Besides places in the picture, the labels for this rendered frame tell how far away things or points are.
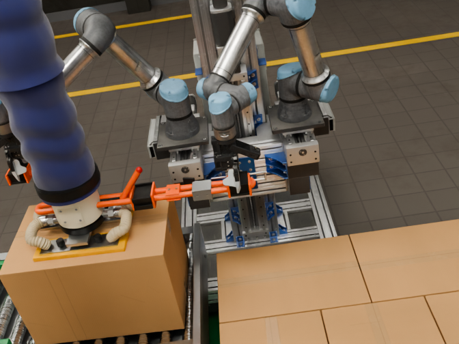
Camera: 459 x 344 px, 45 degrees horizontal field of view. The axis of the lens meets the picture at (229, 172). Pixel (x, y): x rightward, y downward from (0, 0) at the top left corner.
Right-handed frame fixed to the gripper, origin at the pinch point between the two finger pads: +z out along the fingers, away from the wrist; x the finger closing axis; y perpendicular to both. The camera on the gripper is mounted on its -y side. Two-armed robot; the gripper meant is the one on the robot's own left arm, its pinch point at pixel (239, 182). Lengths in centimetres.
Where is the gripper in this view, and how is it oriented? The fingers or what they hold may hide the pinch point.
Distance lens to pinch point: 196.7
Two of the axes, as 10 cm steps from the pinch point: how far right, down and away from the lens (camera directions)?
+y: -9.9, 1.2, 0.7
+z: 1.4, 8.1, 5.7
